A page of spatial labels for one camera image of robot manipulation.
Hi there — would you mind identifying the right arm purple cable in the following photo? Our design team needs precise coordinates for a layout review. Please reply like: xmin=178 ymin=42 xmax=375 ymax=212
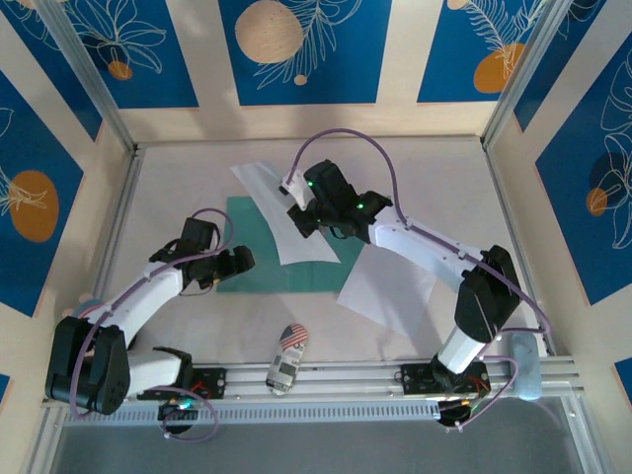
xmin=293 ymin=126 xmax=554 ymax=435

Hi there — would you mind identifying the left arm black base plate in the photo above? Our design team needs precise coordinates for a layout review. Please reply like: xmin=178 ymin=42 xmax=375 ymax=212
xmin=136 ymin=365 xmax=228 ymax=402

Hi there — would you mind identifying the grey slotted cable duct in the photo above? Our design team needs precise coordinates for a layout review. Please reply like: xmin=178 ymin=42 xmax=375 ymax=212
xmin=62 ymin=400 xmax=443 ymax=427

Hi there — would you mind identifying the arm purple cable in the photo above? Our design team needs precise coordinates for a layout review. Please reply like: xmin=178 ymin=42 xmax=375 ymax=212
xmin=68 ymin=207 xmax=236 ymax=443
xmin=293 ymin=126 xmax=554 ymax=435

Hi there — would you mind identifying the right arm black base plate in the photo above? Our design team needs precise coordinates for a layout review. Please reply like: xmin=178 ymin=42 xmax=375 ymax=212
xmin=399 ymin=362 xmax=491 ymax=397

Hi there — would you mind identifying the aluminium table side rail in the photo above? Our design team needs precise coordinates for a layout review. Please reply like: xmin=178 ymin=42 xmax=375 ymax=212
xmin=481 ymin=140 xmax=559 ymax=356
xmin=93 ymin=145 xmax=147 ymax=302

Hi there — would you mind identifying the light blue plush toy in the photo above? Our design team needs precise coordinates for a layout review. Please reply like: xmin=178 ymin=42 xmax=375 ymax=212
xmin=508 ymin=329 xmax=543 ymax=402

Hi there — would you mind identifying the white paper sheet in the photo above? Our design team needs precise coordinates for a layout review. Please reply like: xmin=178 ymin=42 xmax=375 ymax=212
xmin=337 ymin=245 xmax=438 ymax=341
xmin=229 ymin=160 xmax=343 ymax=268

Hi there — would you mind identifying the black electronics box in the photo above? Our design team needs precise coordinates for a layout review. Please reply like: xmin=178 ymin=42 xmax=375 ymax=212
xmin=157 ymin=399 xmax=198 ymax=435
xmin=436 ymin=398 xmax=483 ymax=429

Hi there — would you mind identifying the plush doll striped shirt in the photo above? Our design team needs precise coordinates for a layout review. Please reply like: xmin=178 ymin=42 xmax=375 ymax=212
xmin=62 ymin=294 xmax=108 ymax=322

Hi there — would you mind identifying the aluminium frame post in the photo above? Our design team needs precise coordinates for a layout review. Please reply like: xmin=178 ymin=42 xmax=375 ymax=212
xmin=37 ymin=0 xmax=138 ymax=152
xmin=481 ymin=0 xmax=579 ymax=152

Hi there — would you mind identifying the green paper folder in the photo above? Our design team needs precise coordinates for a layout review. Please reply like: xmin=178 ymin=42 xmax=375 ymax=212
xmin=215 ymin=196 xmax=367 ymax=294

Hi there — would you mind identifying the wide aluminium base rail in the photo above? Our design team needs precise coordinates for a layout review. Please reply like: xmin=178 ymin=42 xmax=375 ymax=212
xmin=41 ymin=355 xmax=579 ymax=410

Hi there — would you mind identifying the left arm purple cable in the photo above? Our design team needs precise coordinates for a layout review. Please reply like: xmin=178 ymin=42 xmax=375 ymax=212
xmin=68 ymin=207 xmax=236 ymax=443

